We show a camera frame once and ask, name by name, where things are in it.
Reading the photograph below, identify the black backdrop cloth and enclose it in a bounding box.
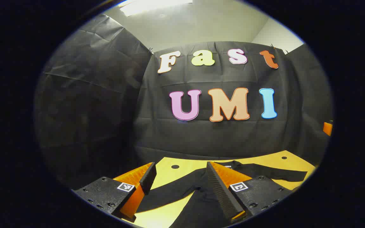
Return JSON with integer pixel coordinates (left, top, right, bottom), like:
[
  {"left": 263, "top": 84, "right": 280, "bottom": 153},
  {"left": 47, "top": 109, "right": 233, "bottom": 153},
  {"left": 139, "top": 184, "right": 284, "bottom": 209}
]
[{"left": 34, "top": 14, "right": 333, "bottom": 190}]

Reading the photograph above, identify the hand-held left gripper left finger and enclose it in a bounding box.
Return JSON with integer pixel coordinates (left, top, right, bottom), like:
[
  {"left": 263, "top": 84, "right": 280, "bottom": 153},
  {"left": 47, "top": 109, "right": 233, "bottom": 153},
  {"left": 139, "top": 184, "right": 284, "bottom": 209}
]
[{"left": 72, "top": 162, "right": 157, "bottom": 223}]

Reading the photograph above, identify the black coat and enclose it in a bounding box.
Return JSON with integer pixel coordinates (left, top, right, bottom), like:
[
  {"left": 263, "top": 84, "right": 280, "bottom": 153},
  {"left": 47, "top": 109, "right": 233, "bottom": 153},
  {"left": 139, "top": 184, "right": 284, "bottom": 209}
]
[{"left": 137, "top": 161, "right": 308, "bottom": 228}]

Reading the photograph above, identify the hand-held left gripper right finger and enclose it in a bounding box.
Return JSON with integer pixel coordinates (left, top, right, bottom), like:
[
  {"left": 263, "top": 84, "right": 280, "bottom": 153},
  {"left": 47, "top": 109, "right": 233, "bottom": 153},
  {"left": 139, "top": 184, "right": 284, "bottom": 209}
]
[{"left": 206, "top": 161, "right": 294, "bottom": 224}]

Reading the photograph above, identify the ceiling light panel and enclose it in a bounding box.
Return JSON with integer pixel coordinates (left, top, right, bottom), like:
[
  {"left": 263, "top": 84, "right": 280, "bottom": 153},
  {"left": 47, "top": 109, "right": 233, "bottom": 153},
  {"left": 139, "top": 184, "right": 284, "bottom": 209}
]
[{"left": 119, "top": 0, "right": 193, "bottom": 16}]

